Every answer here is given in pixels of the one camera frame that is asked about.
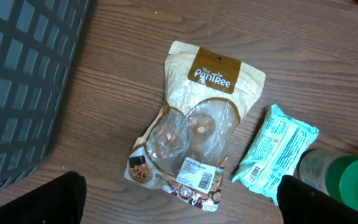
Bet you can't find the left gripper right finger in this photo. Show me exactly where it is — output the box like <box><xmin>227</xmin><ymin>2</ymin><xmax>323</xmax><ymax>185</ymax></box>
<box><xmin>277</xmin><ymin>175</ymin><xmax>358</xmax><ymax>224</ymax></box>

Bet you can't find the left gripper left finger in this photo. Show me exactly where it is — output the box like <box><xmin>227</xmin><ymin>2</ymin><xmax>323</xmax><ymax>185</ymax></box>
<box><xmin>0</xmin><ymin>171</ymin><xmax>87</xmax><ymax>224</ymax></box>

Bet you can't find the green lidded jar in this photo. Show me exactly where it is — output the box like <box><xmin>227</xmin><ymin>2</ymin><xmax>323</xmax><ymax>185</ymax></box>
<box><xmin>299</xmin><ymin>149</ymin><xmax>358</xmax><ymax>211</ymax></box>

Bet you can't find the teal packet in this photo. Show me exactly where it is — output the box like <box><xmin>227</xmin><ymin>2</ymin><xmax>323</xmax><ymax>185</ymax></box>
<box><xmin>232</xmin><ymin>104</ymin><xmax>319</xmax><ymax>205</ymax></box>

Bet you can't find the brown Pantree snack pouch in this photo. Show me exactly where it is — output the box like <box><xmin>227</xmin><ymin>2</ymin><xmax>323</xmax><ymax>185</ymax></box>
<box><xmin>124</xmin><ymin>41</ymin><xmax>265</xmax><ymax>212</ymax></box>

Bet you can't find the grey plastic mesh basket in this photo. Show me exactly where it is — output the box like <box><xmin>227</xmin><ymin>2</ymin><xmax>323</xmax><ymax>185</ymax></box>
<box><xmin>0</xmin><ymin>0</ymin><xmax>96</xmax><ymax>190</ymax></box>

